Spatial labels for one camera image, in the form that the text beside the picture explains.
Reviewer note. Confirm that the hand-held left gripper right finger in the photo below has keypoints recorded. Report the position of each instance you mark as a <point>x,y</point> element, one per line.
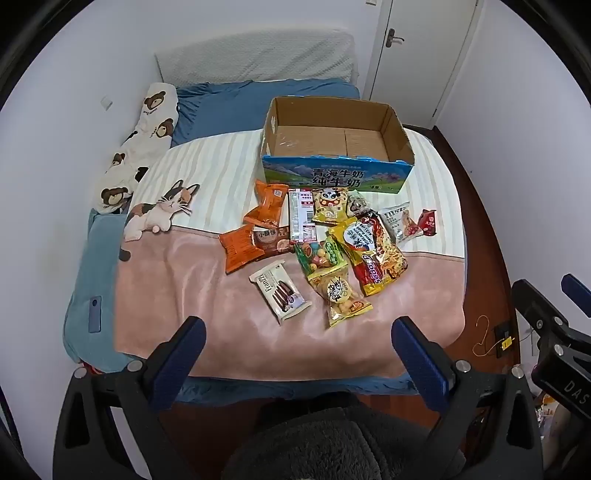
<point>420,364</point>

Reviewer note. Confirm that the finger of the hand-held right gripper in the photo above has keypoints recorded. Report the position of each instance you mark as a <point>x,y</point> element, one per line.
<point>577,290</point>
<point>531,300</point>

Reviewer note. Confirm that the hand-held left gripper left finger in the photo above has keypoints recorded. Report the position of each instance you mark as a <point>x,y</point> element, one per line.
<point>184,355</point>

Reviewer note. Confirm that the clear yellow cookie packet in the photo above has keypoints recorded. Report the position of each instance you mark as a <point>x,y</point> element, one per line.
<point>341,297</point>

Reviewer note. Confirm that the yellow and red noodle packet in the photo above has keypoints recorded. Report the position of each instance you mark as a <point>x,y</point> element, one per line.
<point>364,272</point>

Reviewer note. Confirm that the white chocolate wafer packet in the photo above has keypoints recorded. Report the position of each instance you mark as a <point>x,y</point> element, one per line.
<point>279,293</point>

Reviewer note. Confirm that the clear crispy noodle packet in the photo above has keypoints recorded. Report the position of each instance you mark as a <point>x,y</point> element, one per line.
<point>390,254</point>

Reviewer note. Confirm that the orange and brown cake packet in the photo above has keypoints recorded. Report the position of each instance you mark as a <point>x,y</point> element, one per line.
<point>244,247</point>

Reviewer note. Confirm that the small red packet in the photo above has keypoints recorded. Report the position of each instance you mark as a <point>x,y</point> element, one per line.
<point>427,221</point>

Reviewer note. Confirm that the white nut bar packet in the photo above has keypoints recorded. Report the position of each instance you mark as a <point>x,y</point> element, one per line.
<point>399,221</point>

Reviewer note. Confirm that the green candy ball packet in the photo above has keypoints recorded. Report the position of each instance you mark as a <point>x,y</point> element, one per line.
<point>318,258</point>

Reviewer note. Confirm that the orange snack packet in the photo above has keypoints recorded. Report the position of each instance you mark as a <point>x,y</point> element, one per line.
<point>268,205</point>

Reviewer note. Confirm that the small clear dark packet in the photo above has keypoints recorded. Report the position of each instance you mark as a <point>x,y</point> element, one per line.
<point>358,203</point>

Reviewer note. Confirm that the long red and white packet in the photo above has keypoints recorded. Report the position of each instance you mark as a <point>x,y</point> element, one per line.
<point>301,217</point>

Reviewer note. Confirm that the yellow panda print packet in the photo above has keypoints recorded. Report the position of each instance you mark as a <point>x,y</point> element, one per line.
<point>330,205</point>

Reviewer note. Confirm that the cardboard box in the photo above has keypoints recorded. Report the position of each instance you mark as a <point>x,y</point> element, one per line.
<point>323,177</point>

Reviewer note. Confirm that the black socket with yellow plug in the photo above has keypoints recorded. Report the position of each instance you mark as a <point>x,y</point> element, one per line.
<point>504,341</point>

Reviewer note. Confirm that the blue phone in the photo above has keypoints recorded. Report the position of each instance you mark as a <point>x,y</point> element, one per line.
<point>94,314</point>

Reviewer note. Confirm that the dark fluffy pants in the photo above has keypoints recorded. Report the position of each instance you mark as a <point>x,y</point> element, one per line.
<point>323,443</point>

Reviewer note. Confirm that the light blue blanket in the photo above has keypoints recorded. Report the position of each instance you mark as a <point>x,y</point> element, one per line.
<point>92,258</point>

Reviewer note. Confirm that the bear print pillow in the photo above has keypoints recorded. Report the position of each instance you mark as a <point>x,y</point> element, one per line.
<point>147,138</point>

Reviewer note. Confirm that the white door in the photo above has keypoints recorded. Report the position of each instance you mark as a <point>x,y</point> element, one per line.
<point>415,69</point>

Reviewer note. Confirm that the grey textured pillow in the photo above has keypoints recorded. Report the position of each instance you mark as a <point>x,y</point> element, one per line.
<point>254,55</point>

